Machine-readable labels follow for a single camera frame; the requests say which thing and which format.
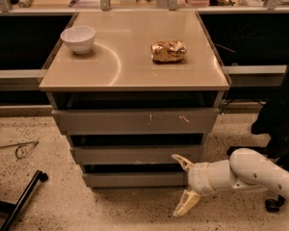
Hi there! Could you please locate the cable on floor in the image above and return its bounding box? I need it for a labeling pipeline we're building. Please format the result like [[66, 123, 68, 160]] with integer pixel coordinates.
[[0, 140, 40, 161]]

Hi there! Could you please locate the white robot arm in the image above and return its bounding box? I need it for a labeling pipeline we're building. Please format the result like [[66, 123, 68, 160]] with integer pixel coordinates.
[[171, 148, 289, 217]]

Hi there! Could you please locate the crumpled golden snack bag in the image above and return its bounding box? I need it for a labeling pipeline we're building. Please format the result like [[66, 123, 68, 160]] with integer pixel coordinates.
[[151, 40, 187, 63]]

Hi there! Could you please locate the black chair base leg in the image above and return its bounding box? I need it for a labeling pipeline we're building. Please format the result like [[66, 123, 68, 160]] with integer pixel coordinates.
[[0, 170, 48, 231]]

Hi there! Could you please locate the grey top drawer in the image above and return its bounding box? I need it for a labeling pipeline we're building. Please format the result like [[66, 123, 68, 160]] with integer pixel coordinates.
[[52, 108, 218, 135]]

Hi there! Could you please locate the grey three-drawer cabinet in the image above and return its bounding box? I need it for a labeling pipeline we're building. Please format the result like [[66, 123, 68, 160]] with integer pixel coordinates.
[[38, 9, 231, 191]]

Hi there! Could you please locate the grey window frame rail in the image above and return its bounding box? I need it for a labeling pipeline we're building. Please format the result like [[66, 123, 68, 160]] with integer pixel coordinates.
[[0, 69, 46, 91]]

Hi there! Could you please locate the grey drawer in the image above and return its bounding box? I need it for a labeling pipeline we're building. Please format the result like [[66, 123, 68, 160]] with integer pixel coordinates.
[[70, 145, 204, 165], [83, 172, 187, 188], [52, 108, 218, 135]]

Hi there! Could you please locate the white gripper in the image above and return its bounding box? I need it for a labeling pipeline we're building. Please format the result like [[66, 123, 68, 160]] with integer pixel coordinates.
[[171, 154, 216, 218]]

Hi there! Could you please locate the grey bottom drawer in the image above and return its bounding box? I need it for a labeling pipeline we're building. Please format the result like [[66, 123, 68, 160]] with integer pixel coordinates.
[[83, 172, 187, 188]]

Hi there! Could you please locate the white ceramic bowl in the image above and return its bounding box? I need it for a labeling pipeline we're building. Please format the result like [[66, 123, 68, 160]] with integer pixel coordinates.
[[61, 26, 96, 54]]

